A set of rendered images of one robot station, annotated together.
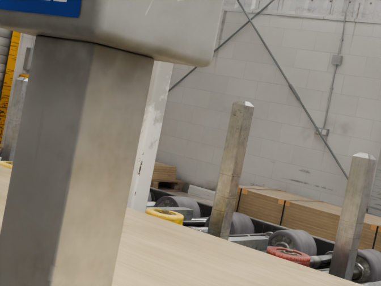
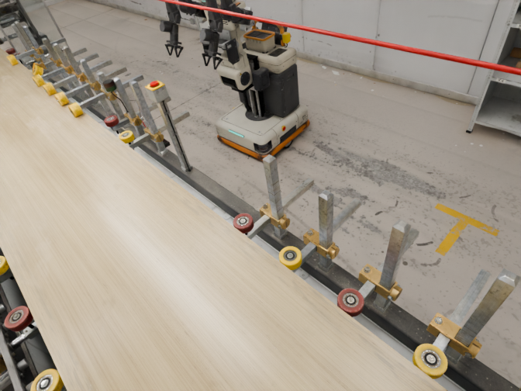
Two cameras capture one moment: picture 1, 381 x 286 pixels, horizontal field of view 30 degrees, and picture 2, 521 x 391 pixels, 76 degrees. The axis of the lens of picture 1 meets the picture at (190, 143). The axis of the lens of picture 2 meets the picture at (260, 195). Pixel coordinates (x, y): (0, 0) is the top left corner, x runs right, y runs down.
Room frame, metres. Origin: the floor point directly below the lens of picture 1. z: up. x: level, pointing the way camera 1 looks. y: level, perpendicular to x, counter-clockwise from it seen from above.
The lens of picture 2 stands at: (1.64, 0.83, 1.88)
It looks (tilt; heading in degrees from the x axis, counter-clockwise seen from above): 45 degrees down; 196
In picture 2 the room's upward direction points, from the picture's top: 11 degrees counter-clockwise
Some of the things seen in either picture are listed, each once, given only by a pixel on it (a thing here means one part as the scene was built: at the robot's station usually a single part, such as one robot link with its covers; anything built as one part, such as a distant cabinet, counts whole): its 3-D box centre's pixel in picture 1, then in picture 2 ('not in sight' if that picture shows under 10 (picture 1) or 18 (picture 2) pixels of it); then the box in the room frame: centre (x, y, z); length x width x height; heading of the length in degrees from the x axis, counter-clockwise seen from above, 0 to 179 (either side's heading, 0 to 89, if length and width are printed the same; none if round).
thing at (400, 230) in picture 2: not in sight; (389, 271); (1.05, 1.03, 0.92); 0.04 x 0.04 x 0.48; 52
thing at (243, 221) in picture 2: not in sight; (245, 229); (0.84, 0.51, 0.85); 0.08 x 0.08 x 0.11
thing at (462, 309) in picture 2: not in sight; (455, 320); (1.14, 1.22, 0.81); 0.43 x 0.03 x 0.04; 142
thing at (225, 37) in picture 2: not in sight; (220, 45); (-0.72, 0.08, 0.99); 0.28 x 0.16 x 0.22; 56
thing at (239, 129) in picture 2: not in sight; (262, 123); (-0.96, 0.24, 0.16); 0.67 x 0.64 x 0.25; 146
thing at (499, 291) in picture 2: not in sight; (475, 322); (1.20, 1.22, 0.94); 0.04 x 0.04 x 0.48; 52
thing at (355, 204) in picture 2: not in sight; (325, 234); (0.83, 0.83, 0.83); 0.43 x 0.03 x 0.04; 142
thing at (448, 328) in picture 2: not in sight; (453, 335); (1.19, 1.21, 0.81); 0.14 x 0.06 x 0.05; 52
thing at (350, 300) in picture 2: not in sight; (350, 307); (1.14, 0.90, 0.85); 0.08 x 0.08 x 0.11
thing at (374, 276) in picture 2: not in sight; (379, 282); (1.03, 1.01, 0.83); 0.14 x 0.06 x 0.05; 52
